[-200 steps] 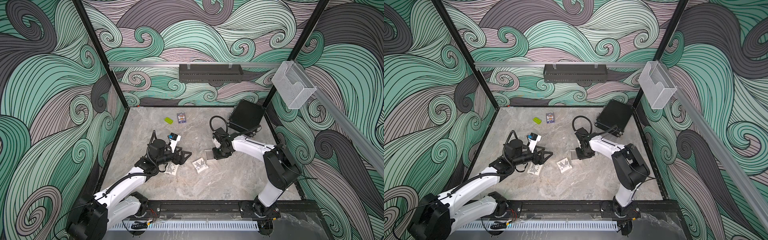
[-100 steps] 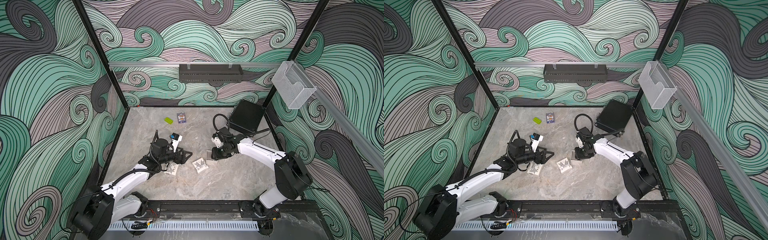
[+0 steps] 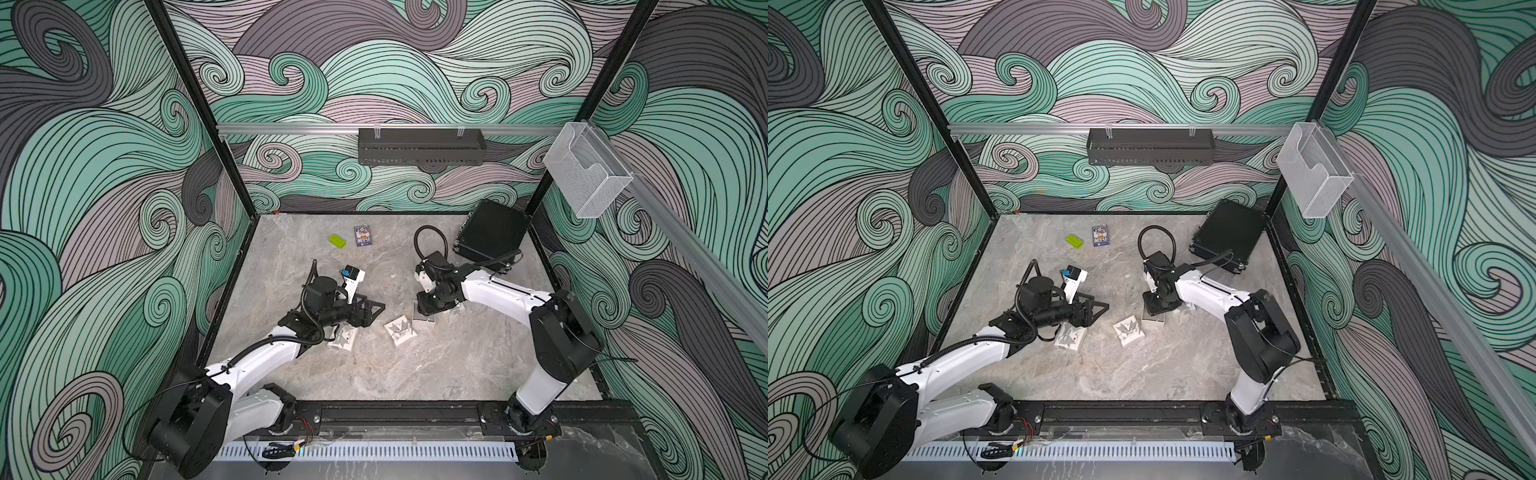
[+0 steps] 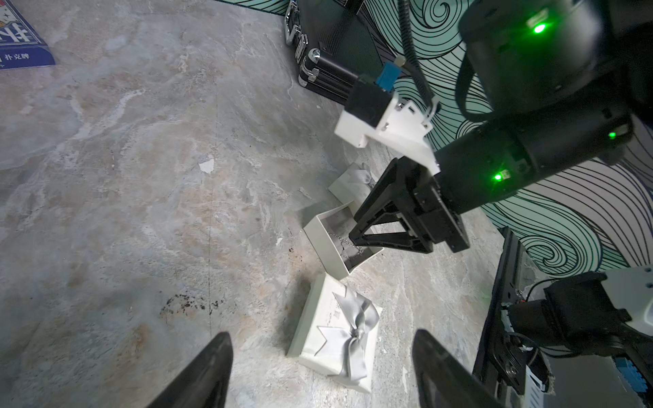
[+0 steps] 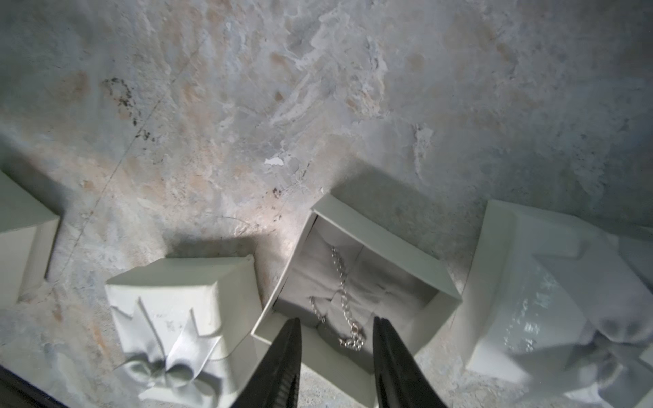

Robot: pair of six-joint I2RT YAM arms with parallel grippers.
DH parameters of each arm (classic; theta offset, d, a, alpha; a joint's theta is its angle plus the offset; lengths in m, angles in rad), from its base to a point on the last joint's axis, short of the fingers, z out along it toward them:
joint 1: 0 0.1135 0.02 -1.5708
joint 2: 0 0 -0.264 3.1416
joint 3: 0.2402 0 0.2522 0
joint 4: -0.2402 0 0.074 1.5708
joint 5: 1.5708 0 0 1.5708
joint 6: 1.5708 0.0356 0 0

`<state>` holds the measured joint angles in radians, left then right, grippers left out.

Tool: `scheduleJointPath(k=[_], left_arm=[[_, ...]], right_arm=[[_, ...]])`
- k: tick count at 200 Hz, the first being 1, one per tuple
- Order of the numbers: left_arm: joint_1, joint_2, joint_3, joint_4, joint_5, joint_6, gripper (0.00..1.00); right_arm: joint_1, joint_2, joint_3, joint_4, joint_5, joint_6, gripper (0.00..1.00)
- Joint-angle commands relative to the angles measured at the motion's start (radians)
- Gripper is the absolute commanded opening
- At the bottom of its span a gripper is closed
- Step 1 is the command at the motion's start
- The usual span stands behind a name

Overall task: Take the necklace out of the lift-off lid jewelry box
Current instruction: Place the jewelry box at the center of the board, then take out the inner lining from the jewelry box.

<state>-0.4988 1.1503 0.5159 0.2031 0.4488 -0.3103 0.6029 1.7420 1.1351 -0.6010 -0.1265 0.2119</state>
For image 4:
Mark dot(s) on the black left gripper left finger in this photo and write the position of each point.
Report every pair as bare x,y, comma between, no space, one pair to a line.
205,381

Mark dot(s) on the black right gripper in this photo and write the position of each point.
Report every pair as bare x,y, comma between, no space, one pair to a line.
407,194

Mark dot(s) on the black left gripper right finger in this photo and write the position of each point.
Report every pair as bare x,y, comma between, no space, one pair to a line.
442,380

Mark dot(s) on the white jewelry box base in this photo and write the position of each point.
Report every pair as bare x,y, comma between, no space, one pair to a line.
329,236

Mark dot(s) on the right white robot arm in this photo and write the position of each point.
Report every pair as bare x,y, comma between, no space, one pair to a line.
547,84

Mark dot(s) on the black aluminium case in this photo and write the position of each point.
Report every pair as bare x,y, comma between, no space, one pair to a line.
334,43

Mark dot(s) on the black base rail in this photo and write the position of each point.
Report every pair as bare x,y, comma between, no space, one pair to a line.
510,368

